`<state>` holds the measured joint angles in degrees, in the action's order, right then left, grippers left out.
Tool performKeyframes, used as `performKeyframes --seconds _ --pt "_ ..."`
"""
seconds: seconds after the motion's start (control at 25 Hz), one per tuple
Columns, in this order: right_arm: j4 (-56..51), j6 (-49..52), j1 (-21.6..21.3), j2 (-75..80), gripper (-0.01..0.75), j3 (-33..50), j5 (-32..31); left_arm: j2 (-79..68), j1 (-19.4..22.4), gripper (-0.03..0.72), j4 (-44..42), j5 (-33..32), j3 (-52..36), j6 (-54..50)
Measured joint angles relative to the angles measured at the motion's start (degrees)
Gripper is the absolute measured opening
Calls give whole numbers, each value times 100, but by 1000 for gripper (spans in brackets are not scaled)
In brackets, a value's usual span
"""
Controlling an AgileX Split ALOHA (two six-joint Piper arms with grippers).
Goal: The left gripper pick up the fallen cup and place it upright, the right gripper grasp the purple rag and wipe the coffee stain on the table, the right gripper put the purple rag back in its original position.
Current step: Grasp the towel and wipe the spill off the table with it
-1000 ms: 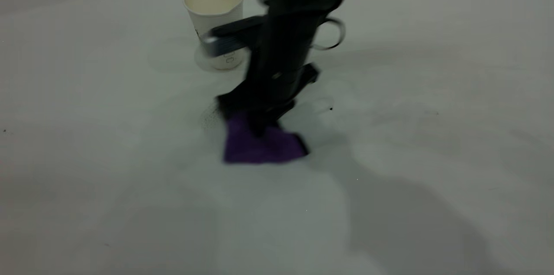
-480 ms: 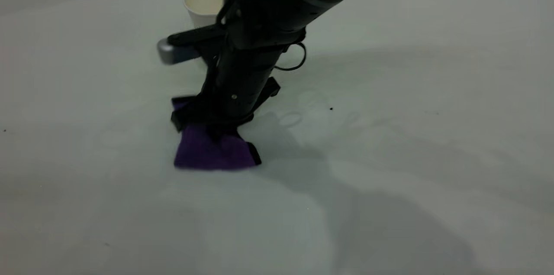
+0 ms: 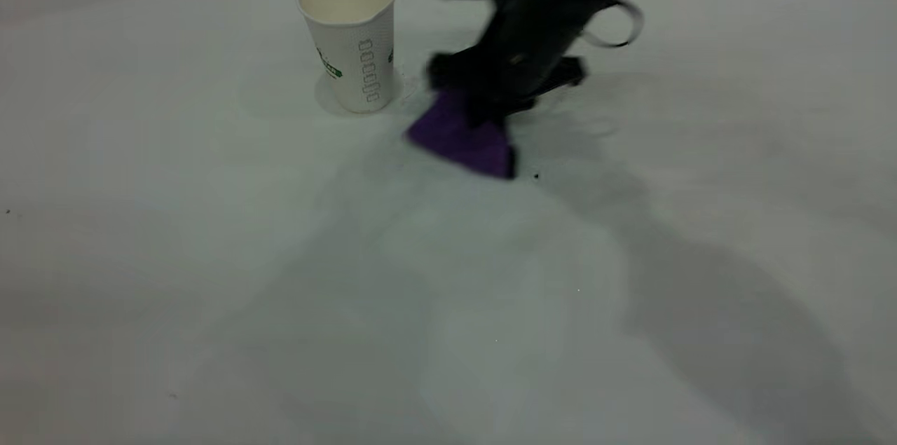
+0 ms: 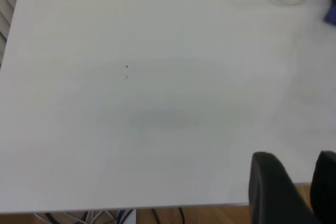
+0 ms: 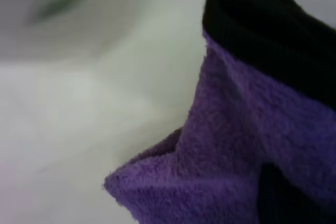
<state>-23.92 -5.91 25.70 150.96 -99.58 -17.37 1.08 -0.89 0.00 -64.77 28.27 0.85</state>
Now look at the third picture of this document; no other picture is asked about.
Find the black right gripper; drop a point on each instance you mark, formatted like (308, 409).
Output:
(522, 52)

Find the purple cloth with black trim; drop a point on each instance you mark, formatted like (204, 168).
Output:
(462, 140)

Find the white paper coffee cup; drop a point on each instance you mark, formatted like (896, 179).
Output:
(350, 45)

